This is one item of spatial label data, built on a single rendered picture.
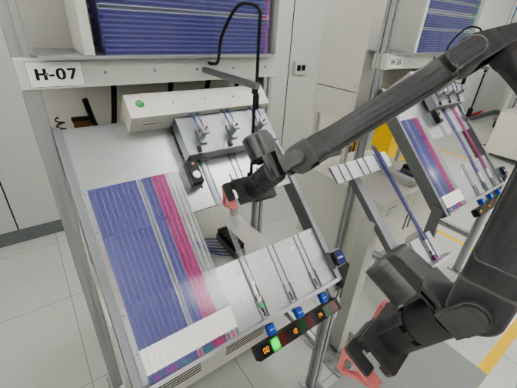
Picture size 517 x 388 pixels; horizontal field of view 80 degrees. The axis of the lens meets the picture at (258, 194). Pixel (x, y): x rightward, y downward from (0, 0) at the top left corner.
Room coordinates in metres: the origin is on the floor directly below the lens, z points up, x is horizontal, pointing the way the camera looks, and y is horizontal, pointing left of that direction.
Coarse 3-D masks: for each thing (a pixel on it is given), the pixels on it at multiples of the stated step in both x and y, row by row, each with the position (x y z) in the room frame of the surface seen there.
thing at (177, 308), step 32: (96, 192) 0.71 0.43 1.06; (128, 192) 0.74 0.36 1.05; (160, 192) 0.78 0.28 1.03; (128, 224) 0.68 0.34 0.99; (160, 224) 0.71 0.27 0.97; (192, 224) 0.75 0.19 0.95; (128, 256) 0.61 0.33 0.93; (160, 256) 0.64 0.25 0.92; (192, 256) 0.67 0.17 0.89; (128, 288) 0.56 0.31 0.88; (160, 288) 0.58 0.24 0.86; (192, 288) 0.61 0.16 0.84; (128, 320) 0.50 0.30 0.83; (160, 320) 0.52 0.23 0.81; (192, 320) 0.55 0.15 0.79; (224, 320) 0.57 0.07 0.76; (160, 352) 0.47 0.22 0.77; (192, 352) 0.49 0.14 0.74
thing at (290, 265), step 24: (288, 240) 0.84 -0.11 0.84; (312, 240) 0.88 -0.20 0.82; (240, 264) 0.72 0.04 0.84; (264, 264) 0.75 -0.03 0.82; (288, 264) 0.78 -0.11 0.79; (312, 264) 0.81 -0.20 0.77; (240, 288) 0.66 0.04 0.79; (264, 288) 0.69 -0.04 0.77; (288, 288) 0.72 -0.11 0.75; (312, 288) 0.75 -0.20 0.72; (120, 312) 0.51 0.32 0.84; (240, 312) 0.61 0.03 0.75; (264, 312) 0.64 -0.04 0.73; (144, 384) 0.41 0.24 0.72
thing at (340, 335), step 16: (368, 224) 1.04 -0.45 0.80; (368, 240) 1.02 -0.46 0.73; (352, 256) 1.06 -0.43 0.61; (368, 256) 1.04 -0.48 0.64; (352, 272) 1.05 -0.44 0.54; (352, 288) 1.03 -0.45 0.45; (352, 304) 1.03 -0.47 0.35; (336, 320) 1.06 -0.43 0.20; (336, 336) 1.04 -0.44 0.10; (352, 336) 1.12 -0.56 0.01; (336, 352) 1.02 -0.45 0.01; (336, 368) 0.93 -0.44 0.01
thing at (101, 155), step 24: (72, 144) 0.80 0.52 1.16; (96, 144) 0.82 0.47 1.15; (120, 144) 0.86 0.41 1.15; (144, 144) 0.89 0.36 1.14; (168, 144) 0.92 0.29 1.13; (96, 168) 0.77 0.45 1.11; (120, 168) 0.80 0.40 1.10; (144, 168) 0.83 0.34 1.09; (168, 168) 0.86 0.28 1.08; (216, 168) 0.93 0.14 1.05; (240, 168) 0.97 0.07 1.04; (192, 192) 0.83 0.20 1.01; (96, 240) 0.62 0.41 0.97
